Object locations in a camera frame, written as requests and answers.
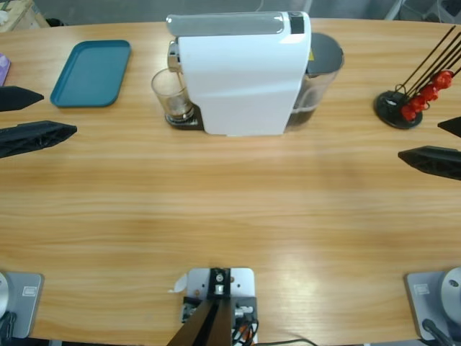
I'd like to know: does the teal plastic tray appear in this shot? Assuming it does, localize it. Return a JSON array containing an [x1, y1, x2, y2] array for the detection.
[[49, 39, 133, 108]]

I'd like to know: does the grey coffee machine lever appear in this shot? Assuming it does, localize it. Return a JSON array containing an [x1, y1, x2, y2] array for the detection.
[[165, 11, 290, 37]]

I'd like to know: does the white frame leg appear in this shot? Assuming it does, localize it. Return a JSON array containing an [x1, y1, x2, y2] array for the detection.
[[383, 0, 403, 21]]

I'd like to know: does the grey base plate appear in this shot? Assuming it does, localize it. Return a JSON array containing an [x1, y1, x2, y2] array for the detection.
[[0, 272, 46, 340], [403, 270, 461, 342]]

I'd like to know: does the black capsule holder with rods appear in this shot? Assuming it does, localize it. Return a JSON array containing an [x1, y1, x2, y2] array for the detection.
[[373, 25, 461, 130]]

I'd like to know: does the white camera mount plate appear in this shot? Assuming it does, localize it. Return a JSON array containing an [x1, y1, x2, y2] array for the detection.
[[182, 267, 259, 343]]

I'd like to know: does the red coffee capsule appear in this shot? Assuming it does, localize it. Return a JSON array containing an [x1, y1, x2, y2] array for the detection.
[[419, 84, 440, 104], [409, 96, 430, 113], [434, 70, 455, 90], [400, 105, 419, 122]]

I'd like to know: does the clear drinking glass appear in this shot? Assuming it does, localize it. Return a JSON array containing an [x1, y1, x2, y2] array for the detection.
[[150, 68, 195, 125]]

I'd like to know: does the purple packet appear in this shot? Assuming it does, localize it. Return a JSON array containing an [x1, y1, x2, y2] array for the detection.
[[0, 53, 12, 87]]

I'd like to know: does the clear plastic bin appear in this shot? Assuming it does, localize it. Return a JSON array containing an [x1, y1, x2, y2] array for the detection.
[[437, 0, 461, 22]]

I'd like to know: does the clear water tank dark lid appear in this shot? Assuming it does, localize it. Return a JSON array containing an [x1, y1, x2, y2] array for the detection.
[[286, 31, 346, 133]]

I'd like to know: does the black table edge cable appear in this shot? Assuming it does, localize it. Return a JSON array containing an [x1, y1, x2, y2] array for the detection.
[[259, 337, 318, 346]]

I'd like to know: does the red and black cable bundle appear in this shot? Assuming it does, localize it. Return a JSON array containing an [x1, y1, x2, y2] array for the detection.
[[230, 319, 260, 344]]

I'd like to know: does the black base cable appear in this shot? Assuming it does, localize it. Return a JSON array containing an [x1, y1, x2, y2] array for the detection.
[[0, 311, 17, 340], [421, 319, 455, 346]]

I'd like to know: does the wooden crate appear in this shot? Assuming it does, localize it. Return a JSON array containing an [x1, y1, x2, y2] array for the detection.
[[0, 0, 50, 33]]

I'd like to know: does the white capsule coffee machine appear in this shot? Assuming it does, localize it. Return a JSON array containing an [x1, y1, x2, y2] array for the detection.
[[164, 10, 313, 138]]

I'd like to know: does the white paper tag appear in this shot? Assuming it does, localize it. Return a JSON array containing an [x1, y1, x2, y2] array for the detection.
[[167, 272, 189, 293]]

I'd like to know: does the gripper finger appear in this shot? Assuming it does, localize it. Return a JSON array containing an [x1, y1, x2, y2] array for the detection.
[[437, 115, 461, 138], [0, 85, 45, 112], [0, 120, 78, 159], [398, 146, 461, 181]]

